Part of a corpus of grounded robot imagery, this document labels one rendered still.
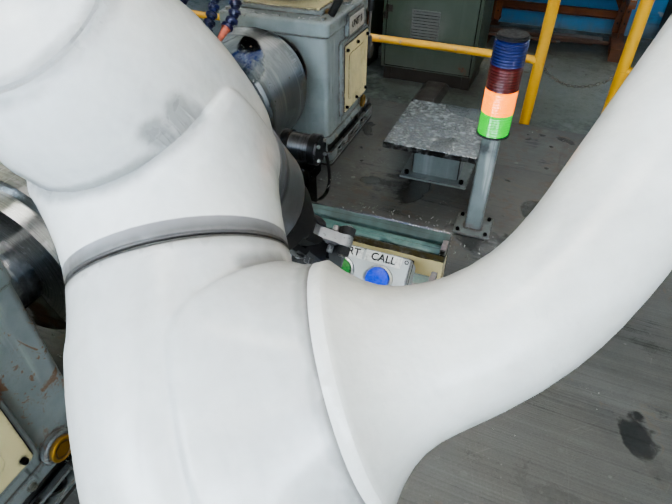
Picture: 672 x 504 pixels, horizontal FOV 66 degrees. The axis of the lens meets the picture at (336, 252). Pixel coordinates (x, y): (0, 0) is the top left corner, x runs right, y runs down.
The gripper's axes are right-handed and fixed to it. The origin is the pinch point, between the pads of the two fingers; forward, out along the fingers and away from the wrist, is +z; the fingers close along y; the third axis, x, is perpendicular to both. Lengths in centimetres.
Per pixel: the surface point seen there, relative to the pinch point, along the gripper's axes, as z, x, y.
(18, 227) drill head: -5.1, 6.5, 36.0
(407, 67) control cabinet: 294, -193, 75
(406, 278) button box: 8.1, -1.0, -8.4
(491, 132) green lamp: 42, -37, -12
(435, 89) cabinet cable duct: 291, -178, 50
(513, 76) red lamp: 33, -44, -13
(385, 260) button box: 7.9, -2.5, -5.3
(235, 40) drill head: 30, -42, 41
